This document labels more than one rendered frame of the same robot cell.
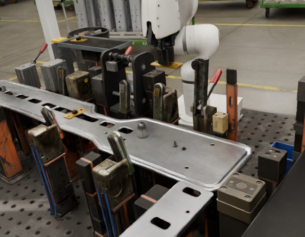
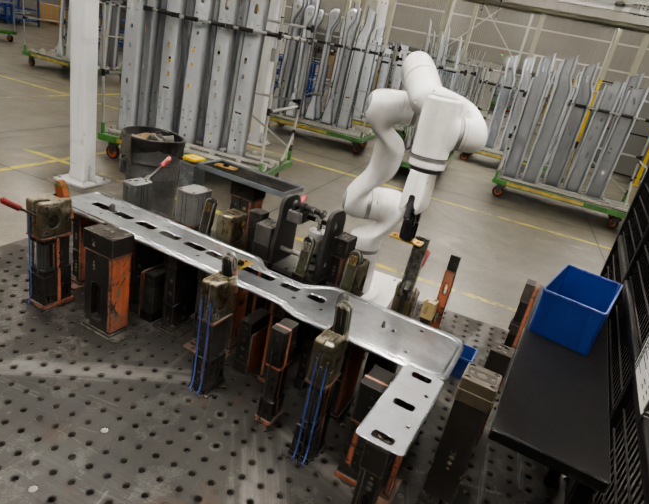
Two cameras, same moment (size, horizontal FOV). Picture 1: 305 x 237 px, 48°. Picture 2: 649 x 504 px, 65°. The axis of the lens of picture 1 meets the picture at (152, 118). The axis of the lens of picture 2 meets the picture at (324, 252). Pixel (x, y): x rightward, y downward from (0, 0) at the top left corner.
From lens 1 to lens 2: 0.57 m
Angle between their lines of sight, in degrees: 18
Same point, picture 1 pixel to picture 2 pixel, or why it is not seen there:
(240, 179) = (479, 370)
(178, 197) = (411, 381)
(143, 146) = not seen: hidden behind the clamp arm
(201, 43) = (388, 210)
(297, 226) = (536, 418)
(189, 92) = not seen: hidden behind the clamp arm
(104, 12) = (165, 108)
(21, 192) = (134, 356)
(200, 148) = (411, 333)
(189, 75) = (363, 243)
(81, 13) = (129, 100)
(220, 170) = (441, 360)
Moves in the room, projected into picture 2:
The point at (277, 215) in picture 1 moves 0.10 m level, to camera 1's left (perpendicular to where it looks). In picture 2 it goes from (516, 407) to (475, 408)
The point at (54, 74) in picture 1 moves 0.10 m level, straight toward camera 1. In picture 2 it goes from (196, 205) to (206, 216)
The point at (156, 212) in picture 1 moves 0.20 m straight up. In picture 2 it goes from (395, 393) to (420, 312)
